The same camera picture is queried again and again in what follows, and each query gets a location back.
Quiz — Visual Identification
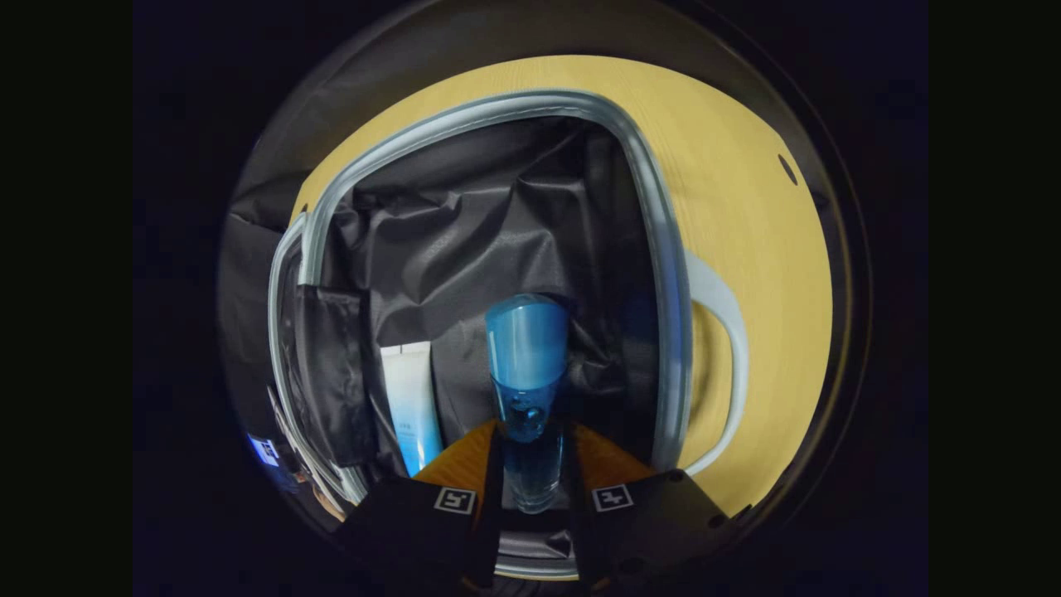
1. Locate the white blue skincare tube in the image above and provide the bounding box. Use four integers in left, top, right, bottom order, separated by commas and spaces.
379, 341, 445, 478

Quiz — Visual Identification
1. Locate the pale blue small suitcase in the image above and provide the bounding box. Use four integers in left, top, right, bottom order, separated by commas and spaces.
267, 89, 751, 581

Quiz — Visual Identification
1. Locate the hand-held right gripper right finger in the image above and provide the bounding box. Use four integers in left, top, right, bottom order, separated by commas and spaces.
566, 423, 732, 595

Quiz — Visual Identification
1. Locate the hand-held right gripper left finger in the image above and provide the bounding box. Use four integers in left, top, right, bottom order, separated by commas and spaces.
336, 419, 504, 597

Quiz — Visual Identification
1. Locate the blue skincare bottle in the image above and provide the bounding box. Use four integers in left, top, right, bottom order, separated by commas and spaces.
484, 294, 572, 515

